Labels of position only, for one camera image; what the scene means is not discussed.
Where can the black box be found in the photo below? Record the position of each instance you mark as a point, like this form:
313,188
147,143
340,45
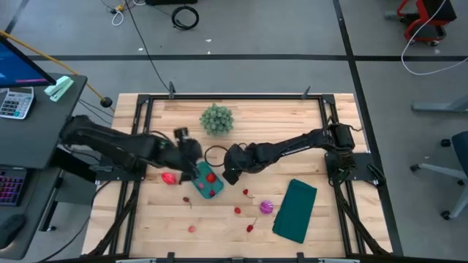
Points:
172,1

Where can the purple white striped ball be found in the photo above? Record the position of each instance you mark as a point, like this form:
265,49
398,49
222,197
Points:
266,207

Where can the red toy bell pepper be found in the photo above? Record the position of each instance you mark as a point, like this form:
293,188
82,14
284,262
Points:
169,178

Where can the grey table foot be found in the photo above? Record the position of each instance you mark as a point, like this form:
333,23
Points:
442,107

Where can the backlit computer keyboard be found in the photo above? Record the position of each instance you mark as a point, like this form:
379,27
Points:
11,188

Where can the green artificial plant ball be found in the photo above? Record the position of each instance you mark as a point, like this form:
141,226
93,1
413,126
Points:
216,119

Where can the blue office chair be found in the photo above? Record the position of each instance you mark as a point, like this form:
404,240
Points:
461,146

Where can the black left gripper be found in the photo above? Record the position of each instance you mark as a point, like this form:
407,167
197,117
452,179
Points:
188,151

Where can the teal plastic tupperware container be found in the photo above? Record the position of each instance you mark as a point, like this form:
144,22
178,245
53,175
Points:
219,184

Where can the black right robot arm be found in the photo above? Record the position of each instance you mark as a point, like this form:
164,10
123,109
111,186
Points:
292,144

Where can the red and black cart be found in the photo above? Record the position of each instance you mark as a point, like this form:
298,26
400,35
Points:
435,14

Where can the black office desk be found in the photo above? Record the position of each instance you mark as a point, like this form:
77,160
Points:
36,142

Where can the dark red cherry with stem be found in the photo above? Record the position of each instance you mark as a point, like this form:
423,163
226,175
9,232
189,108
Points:
186,199

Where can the dark green folded cloth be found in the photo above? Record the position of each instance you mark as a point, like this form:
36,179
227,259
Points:
294,212

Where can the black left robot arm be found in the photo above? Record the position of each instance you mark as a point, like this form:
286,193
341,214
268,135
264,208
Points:
109,142

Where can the grey desk calculator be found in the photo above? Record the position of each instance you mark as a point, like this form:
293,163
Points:
15,103

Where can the computer monitor blue screen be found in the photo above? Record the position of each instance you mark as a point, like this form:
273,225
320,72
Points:
18,69

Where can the red toy strawberry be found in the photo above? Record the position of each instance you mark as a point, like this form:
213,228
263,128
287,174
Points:
210,178

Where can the black aluminium table frame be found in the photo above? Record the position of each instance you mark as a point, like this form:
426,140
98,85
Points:
234,97

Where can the black computer mouse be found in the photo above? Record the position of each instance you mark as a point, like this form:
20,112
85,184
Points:
10,228

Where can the small red toy fruit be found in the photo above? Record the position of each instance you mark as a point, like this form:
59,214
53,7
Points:
237,210

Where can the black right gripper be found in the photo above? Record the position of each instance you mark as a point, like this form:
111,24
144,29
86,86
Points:
239,160

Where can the mint green stapler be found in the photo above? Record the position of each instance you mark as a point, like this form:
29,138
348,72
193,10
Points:
58,88

